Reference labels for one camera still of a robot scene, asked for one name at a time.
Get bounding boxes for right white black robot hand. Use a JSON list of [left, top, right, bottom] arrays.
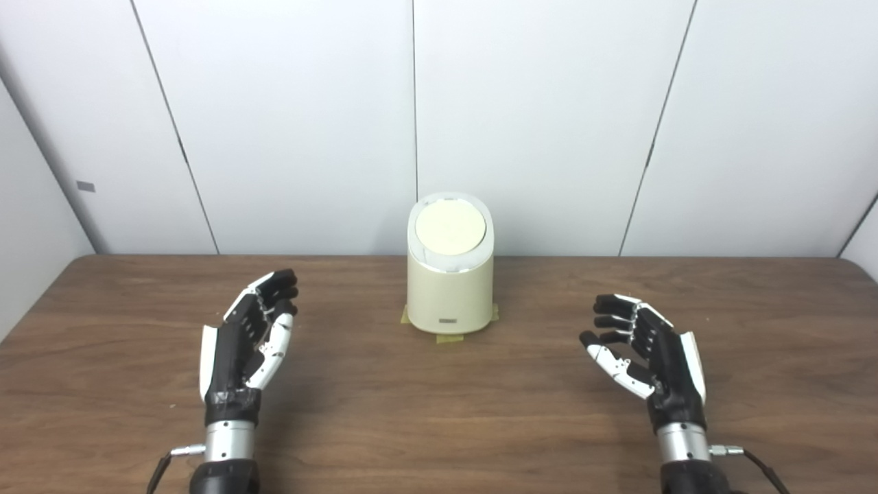
[[580, 294, 707, 433]]

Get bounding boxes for cream-colored bin body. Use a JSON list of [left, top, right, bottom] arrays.
[[407, 193, 495, 336]]

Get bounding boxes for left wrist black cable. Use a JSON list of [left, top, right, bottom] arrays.
[[145, 444, 206, 494]]

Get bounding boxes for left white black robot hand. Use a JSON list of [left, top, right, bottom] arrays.
[[200, 269, 299, 426]]

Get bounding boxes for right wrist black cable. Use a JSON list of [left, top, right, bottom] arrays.
[[710, 445, 790, 494]]

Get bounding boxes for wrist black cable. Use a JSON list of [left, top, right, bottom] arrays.
[[145, 444, 206, 494], [710, 445, 790, 494]]

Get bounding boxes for cream round bin lid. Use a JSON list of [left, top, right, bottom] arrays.
[[415, 200, 486, 257]]

